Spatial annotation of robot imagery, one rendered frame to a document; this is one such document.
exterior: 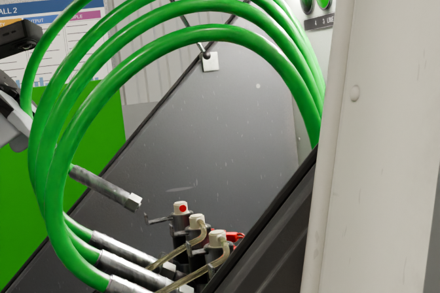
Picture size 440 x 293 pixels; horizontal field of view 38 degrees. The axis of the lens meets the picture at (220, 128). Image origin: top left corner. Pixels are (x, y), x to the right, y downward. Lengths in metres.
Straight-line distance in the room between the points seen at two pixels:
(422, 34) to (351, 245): 0.12
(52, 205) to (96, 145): 3.44
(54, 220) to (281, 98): 0.69
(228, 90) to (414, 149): 0.79
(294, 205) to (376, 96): 0.11
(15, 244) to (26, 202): 0.26
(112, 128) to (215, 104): 2.87
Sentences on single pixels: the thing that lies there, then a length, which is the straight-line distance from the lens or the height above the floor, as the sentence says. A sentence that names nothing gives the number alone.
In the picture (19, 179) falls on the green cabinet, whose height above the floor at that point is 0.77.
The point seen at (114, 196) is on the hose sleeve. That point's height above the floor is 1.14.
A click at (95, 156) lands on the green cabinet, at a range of 3.93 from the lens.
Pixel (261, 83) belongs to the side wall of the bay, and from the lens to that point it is 1.10.
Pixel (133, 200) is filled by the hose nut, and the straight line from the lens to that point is 0.81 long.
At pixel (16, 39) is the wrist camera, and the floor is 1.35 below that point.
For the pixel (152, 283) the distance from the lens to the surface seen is 0.59.
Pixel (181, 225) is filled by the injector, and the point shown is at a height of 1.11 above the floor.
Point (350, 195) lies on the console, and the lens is 0.37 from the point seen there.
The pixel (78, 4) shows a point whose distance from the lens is 0.81.
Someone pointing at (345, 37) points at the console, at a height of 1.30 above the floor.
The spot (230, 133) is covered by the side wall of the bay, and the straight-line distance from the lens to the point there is 1.09.
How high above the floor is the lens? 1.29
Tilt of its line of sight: 5 degrees down
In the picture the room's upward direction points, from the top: 6 degrees counter-clockwise
